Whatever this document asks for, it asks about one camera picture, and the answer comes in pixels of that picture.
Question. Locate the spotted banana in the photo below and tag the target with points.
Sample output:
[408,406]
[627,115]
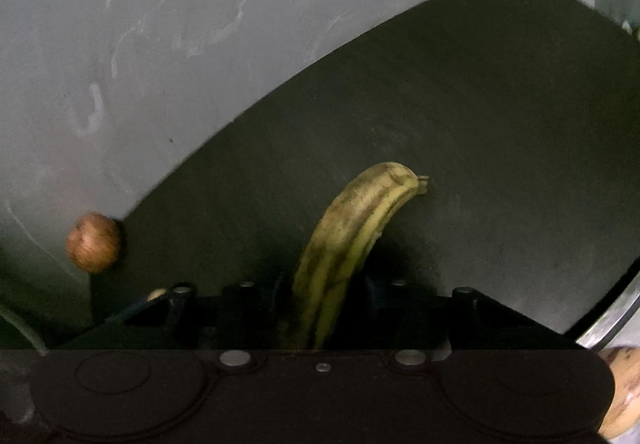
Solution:
[342,240]

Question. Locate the small brown nut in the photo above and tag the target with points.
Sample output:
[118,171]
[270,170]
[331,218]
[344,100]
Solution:
[93,244]

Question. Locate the large striped melon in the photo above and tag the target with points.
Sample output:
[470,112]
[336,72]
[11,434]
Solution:
[623,414]

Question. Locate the metal tray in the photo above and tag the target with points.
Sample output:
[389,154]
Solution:
[616,315]

